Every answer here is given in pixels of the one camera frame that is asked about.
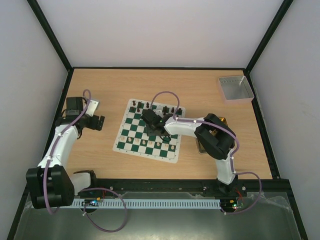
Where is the black enclosure frame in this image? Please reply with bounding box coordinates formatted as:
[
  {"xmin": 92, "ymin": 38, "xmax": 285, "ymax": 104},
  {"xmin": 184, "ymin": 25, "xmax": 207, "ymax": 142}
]
[{"xmin": 4, "ymin": 0, "xmax": 310, "ymax": 240}]

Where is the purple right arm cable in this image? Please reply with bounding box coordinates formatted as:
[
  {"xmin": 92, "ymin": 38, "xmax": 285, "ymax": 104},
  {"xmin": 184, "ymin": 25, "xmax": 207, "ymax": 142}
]
[{"xmin": 151, "ymin": 91, "xmax": 263, "ymax": 216}]

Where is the gold tin tray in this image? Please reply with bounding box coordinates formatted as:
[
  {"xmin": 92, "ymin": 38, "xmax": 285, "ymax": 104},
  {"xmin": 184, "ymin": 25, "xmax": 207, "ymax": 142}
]
[{"xmin": 196, "ymin": 116, "xmax": 230, "ymax": 155}]

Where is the white slotted cable duct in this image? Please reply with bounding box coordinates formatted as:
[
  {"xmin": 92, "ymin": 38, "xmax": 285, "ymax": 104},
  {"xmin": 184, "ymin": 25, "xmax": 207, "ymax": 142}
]
[{"xmin": 69, "ymin": 199, "xmax": 221, "ymax": 210}]

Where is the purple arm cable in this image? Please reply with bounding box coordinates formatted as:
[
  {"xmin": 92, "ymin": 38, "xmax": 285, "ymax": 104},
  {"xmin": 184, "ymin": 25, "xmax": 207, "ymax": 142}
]
[
  {"xmin": 43, "ymin": 89, "xmax": 128, "ymax": 233},
  {"xmin": 151, "ymin": 91, "xmax": 263, "ymax": 216}
]

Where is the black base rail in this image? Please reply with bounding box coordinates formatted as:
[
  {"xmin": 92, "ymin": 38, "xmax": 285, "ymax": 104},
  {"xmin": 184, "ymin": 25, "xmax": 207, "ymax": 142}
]
[{"xmin": 69, "ymin": 177, "xmax": 292, "ymax": 201}]

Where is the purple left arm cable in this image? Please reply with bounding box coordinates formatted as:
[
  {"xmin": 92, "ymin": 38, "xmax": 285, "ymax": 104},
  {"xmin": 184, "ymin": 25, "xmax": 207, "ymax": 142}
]
[{"xmin": 43, "ymin": 89, "xmax": 128, "ymax": 233}]

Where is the green white chess board mat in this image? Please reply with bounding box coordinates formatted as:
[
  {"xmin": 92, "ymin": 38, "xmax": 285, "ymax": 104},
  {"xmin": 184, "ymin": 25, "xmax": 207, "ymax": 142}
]
[{"xmin": 113, "ymin": 98, "xmax": 182, "ymax": 164}]

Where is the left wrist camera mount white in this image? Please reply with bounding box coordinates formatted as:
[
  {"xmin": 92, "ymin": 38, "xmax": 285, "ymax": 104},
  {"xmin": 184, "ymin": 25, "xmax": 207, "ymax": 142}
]
[{"xmin": 85, "ymin": 99, "xmax": 100, "ymax": 117}]

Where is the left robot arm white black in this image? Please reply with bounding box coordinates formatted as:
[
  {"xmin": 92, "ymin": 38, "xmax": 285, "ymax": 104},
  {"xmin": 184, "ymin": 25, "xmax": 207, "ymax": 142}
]
[{"xmin": 26, "ymin": 96, "xmax": 105, "ymax": 213}]

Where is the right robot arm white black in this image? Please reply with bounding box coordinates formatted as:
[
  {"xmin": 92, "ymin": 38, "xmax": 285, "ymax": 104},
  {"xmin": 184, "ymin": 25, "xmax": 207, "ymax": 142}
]
[{"xmin": 140, "ymin": 109, "xmax": 239, "ymax": 196}]

